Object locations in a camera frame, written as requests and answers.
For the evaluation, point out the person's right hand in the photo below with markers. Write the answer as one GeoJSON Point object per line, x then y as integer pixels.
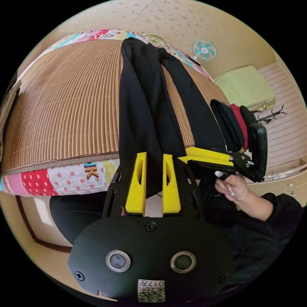
{"type": "Point", "coordinates": [236, 187]}

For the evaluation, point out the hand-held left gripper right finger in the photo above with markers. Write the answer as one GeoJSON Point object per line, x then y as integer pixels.
{"type": "Point", "coordinates": [170, 199]}

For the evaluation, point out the white and teal fan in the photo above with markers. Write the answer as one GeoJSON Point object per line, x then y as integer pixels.
{"type": "Point", "coordinates": [204, 50]}

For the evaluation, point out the light green folded mattress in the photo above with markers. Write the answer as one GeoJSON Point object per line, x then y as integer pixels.
{"type": "Point", "coordinates": [247, 87]}

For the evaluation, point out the black coat rack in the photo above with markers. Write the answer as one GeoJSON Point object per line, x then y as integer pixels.
{"type": "Point", "coordinates": [271, 116]}

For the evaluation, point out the person's right forearm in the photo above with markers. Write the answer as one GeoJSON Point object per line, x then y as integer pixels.
{"type": "Point", "coordinates": [257, 206]}

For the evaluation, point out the wooden cupboard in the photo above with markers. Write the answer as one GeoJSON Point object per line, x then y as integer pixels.
{"type": "Point", "coordinates": [285, 177]}

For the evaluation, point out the black pants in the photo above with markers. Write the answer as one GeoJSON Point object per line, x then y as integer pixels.
{"type": "Point", "coordinates": [144, 108]}

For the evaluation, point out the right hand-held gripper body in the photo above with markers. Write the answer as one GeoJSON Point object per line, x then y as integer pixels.
{"type": "Point", "coordinates": [243, 165]}

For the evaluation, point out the person's body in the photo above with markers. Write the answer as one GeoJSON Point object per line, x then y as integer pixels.
{"type": "Point", "coordinates": [254, 242]}

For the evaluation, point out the bed with woven mat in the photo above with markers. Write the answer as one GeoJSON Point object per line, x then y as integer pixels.
{"type": "Point", "coordinates": [67, 100]}

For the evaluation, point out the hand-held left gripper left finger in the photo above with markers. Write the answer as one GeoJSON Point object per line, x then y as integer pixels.
{"type": "Point", "coordinates": [136, 192]}

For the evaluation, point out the pile of clothes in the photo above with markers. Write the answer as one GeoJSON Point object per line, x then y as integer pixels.
{"type": "Point", "coordinates": [230, 127]}

